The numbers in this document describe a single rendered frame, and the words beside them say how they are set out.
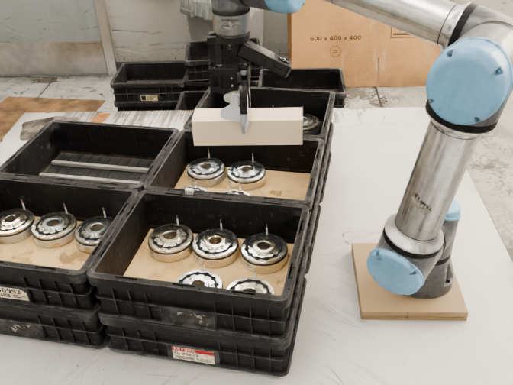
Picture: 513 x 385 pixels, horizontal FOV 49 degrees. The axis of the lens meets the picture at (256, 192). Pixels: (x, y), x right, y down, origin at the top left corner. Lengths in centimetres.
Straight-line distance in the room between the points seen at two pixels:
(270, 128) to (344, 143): 75
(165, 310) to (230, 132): 40
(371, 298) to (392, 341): 11
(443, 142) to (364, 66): 310
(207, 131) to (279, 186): 33
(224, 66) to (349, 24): 288
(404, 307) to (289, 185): 43
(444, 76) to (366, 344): 62
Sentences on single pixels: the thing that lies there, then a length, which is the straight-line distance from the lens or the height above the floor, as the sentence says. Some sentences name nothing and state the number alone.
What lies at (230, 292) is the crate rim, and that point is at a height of 93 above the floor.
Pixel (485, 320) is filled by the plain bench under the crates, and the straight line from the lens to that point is 137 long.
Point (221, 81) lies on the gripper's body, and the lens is 117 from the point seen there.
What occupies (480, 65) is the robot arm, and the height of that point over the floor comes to 134.
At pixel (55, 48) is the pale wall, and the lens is 456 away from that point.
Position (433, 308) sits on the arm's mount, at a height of 73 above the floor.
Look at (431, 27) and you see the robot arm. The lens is 105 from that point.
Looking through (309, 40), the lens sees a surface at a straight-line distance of 399.
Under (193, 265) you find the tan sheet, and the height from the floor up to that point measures 83.
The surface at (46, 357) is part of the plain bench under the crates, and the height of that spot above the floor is 70.
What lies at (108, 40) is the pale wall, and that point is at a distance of 438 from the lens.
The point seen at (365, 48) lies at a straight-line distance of 403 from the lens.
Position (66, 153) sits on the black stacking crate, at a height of 83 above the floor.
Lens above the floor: 166
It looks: 35 degrees down
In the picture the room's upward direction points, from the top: 3 degrees counter-clockwise
